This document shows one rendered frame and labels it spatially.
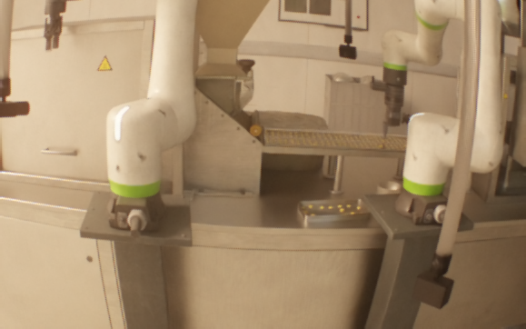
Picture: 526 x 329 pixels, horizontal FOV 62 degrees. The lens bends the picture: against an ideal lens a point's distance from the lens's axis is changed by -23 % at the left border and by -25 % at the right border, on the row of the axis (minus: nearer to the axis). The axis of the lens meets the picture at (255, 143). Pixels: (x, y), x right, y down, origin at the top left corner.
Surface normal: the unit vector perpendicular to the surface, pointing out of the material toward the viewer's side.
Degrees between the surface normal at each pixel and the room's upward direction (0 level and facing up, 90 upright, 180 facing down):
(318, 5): 90
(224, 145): 90
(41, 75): 90
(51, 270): 90
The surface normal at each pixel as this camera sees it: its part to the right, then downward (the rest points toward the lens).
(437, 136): -0.28, 0.19
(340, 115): 0.00, 0.26
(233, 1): -0.02, 0.63
